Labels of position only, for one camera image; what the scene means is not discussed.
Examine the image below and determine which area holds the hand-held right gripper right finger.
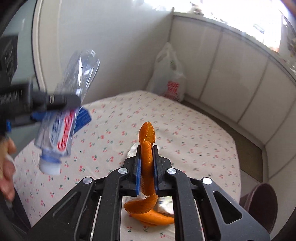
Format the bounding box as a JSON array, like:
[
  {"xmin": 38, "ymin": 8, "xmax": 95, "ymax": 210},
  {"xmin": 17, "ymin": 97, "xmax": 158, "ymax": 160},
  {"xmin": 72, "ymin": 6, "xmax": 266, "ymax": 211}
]
[{"xmin": 152, "ymin": 145, "xmax": 271, "ymax": 241}]

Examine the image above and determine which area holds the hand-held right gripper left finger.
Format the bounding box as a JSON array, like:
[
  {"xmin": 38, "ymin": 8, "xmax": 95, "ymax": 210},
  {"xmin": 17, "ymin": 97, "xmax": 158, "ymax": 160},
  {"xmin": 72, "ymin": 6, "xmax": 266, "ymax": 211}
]
[{"xmin": 30, "ymin": 145, "xmax": 142, "ymax": 241}]

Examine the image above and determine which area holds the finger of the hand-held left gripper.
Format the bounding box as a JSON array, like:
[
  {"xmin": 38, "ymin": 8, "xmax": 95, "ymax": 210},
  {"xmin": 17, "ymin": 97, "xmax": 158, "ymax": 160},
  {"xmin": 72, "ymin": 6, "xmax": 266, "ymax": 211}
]
[
  {"xmin": 11, "ymin": 108, "xmax": 92, "ymax": 133},
  {"xmin": 30, "ymin": 93, "xmax": 82, "ymax": 110}
]

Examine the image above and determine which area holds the white snack wrapper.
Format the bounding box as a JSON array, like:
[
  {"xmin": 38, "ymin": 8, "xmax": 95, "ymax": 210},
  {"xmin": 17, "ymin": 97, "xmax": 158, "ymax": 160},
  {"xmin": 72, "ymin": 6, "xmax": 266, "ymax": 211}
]
[{"xmin": 157, "ymin": 197, "xmax": 174, "ymax": 215}]

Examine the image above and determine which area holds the clear plastic bottle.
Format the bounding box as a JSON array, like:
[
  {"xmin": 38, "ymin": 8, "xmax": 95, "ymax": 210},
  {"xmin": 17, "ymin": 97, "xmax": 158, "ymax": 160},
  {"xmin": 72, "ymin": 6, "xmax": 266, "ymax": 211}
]
[{"xmin": 35, "ymin": 49, "xmax": 101, "ymax": 175}]

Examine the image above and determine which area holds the orange peel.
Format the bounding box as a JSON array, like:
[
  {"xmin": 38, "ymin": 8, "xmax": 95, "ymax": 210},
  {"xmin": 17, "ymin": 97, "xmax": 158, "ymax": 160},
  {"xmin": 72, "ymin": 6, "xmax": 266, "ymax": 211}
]
[
  {"xmin": 131, "ymin": 210, "xmax": 175, "ymax": 227},
  {"xmin": 124, "ymin": 122, "xmax": 159, "ymax": 214}
]

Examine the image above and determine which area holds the brown plastic trash bin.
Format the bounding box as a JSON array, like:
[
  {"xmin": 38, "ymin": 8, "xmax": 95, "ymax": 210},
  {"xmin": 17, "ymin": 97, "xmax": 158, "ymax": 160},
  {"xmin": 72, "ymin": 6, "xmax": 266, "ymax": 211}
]
[{"xmin": 239, "ymin": 183, "xmax": 278, "ymax": 234}]

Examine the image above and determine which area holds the person's left hand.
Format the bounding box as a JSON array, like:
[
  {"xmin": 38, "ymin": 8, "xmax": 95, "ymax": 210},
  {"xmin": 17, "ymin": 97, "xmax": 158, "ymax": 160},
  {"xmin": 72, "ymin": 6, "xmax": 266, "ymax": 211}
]
[{"xmin": 0, "ymin": 137, "xmax": 17, "ymax": 201}]

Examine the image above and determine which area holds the crumpled white tissue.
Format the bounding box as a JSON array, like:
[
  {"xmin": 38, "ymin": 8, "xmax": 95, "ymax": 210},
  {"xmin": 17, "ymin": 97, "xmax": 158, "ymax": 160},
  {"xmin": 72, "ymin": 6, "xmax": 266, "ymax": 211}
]
[{"xmin": 127, "ymin": 144, "xmax": 139, "ymax": 160}]

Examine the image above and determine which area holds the cherry print tablecloth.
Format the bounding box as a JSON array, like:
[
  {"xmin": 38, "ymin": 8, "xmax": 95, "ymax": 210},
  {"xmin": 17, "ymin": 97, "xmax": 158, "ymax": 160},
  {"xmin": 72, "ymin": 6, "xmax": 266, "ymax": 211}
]
[{"xmin": 13, "ymin": 90, "xmax": 242, "ymax": 241}]

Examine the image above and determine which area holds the white plastic shopping bag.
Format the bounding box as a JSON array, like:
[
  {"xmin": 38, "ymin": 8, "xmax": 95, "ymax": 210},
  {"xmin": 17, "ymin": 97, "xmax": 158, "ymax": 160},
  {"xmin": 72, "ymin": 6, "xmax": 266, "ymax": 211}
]
[{"xmin": 146, "ymin": 42, "xmax": 186, "ymax": 102}]

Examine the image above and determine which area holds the white kitchen door cabinet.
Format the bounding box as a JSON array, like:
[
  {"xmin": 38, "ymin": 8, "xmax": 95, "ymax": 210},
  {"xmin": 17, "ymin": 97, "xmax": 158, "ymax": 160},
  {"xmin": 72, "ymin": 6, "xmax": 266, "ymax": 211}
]
[{"xmin": 170, "ymin": 11, "xmax": 296, "ymax": 149}]

